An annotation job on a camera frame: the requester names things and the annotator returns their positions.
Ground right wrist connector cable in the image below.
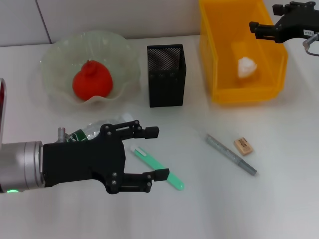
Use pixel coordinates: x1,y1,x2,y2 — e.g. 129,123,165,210
302,32,319,57

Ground grey pen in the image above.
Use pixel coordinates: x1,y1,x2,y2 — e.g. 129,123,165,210
204,133,257,177

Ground green glass fruit plate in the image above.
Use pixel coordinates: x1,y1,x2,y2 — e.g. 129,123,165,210
39,30,142,107

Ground white paper ball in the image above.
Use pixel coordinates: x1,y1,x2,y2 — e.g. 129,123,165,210
237,56,258,79

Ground yellow plastic bin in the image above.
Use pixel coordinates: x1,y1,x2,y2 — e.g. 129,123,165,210
198,0,289,105

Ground red-orange knitted orange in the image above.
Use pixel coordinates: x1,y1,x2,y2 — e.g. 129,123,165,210
72,59,113,101

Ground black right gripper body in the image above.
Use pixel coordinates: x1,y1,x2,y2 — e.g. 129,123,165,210
274,7,319,44

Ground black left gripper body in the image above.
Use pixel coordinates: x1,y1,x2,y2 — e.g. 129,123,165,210
42,123,127,195

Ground clear water bottle green label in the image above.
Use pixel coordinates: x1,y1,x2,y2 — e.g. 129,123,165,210
66,113,134,144

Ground beige eraser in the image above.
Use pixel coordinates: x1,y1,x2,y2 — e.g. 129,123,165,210
233,137,254,157

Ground black mesh pen holder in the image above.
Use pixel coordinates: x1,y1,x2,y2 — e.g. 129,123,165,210
146,44,187,108

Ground green toothbrush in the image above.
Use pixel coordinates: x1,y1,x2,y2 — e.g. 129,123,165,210
130,145,185,192

